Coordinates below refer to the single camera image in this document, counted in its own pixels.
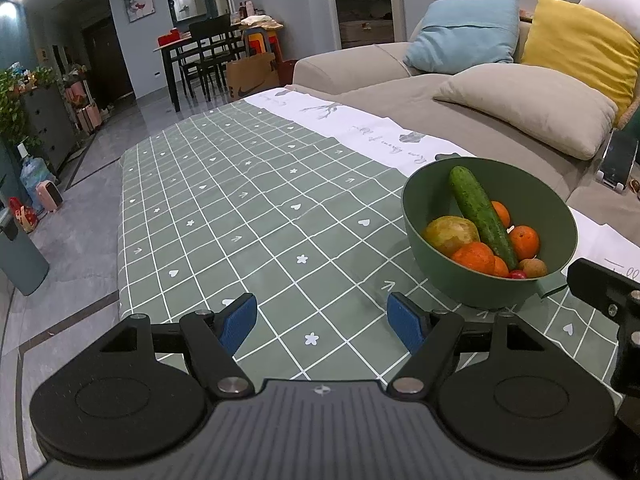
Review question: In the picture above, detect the green plastic bowl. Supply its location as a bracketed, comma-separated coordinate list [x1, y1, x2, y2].
[401, 157, 578, 309]

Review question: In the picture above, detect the grey dresser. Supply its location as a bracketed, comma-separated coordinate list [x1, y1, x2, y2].
[20, 82, 78, 173]

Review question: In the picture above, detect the green cucumber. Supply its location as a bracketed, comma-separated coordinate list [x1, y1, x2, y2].
[448, 166, 519, 271]

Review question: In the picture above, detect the beige sofa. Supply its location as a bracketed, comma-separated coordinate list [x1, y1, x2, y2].
[291, 10, 640, 251]

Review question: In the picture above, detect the pink space heater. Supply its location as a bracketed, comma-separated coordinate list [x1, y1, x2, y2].
[36, 180, 64, 211]

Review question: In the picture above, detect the framed wall picture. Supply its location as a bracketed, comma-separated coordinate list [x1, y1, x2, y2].
[122, 0, 153, 23]

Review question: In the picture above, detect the large water bottle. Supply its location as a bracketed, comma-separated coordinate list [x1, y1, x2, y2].
[19, 144, 53, 201]

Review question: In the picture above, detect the pink storage rack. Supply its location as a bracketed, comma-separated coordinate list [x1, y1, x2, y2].
[64, 72, 103, 133]

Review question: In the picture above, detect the white paper sheet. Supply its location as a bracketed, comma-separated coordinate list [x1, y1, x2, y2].
[560, 208, 640, 286]

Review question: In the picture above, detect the round brown fruit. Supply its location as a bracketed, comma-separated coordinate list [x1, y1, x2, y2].
[517, 256, 549, 278]

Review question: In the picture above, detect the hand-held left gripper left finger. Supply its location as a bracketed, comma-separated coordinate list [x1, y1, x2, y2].
[95, 293, 257, 400]

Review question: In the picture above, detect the smartphone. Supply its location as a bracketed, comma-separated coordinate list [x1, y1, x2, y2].
[602, 131, 640, 181]

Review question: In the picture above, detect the beige cloth pile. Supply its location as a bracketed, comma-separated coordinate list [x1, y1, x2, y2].
[240, 14, 285, 31]

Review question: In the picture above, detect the wall mirror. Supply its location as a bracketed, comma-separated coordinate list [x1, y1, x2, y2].
[167, 0, 208, 23]

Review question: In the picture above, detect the stack of coloured stools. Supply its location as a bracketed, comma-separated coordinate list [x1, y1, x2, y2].
[243, 27, 283, 58]

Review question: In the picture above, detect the yellow pillow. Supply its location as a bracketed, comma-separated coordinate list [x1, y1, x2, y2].
[520, 0, 640, 123]

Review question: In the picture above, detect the beige pillow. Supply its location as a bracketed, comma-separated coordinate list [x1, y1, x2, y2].
[432, 64, 620, 161]

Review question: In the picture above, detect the trailing green potted plant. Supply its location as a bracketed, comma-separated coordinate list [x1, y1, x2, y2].
[0, 62, 58, 161]

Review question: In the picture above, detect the red gift bag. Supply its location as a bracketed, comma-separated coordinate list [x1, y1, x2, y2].
[9, 196, 38, 233]

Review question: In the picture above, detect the brown paper bag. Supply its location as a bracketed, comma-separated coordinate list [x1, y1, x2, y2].
[226, 51, 281, 101]

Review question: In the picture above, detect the white phone stand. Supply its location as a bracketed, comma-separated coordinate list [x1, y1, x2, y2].
[594, 170, 627, 192]

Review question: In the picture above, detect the yellow green mango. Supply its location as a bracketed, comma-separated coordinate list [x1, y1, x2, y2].
[421, 216, 481, 258]

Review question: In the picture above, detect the light blue pillow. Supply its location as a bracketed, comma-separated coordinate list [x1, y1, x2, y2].
[402, 0, 521, 77]

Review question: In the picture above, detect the green checkered tablecloth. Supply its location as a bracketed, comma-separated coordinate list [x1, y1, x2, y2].
[117, 86, 640, 391]

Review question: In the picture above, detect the large orange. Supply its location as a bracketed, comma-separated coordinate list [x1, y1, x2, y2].
[451, 241, 497, 276]

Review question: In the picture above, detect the black dining chair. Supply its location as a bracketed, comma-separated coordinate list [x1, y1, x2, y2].
[187, 14, 236, 101]
[200, 35, 246, 96]

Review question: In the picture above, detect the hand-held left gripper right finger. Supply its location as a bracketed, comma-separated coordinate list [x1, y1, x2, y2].
[387, 291, 551, 402]

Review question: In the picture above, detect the light wooden furniture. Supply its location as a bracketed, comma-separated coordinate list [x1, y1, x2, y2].
[339, 19, 396, 50]

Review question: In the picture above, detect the dark dining table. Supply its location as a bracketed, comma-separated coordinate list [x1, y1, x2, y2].
[152, 30, 251, 113]

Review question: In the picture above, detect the grey blue trash bin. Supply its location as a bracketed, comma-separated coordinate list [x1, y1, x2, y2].
[0, 207, 50, 297]

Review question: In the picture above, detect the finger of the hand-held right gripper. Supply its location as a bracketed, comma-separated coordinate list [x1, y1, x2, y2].
[567, 257, 640, 396]

